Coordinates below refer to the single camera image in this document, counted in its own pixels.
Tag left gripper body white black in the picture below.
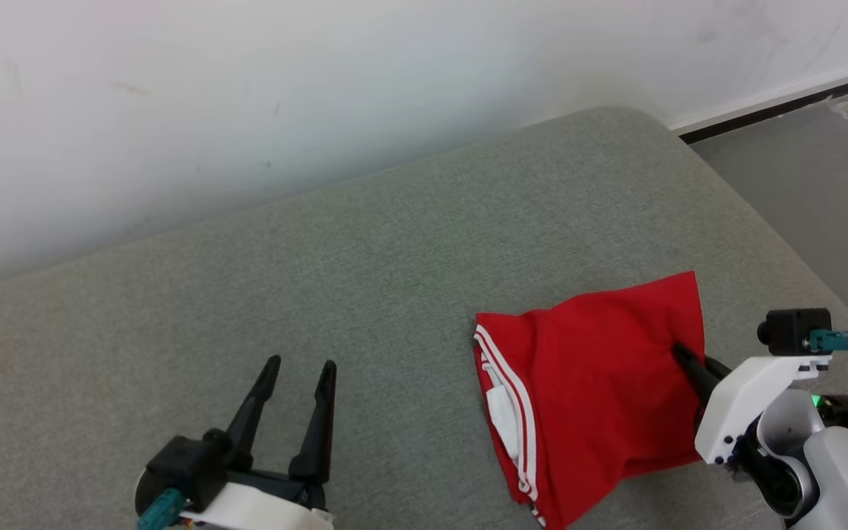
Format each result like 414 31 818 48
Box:
181 431 337 530

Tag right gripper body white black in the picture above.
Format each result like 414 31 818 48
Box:
694 356 833 466

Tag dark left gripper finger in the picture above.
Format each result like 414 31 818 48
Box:
225 356 282 469
289 360 339 484

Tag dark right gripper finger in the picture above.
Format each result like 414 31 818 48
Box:
670 344 731 403

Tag red shorts with white stripes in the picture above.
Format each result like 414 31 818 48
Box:
473 271 708 530

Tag grey fabric sofa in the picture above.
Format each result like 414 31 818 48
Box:
0 107 848 530

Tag white wall baseboard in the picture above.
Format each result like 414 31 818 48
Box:
668 63 848 145

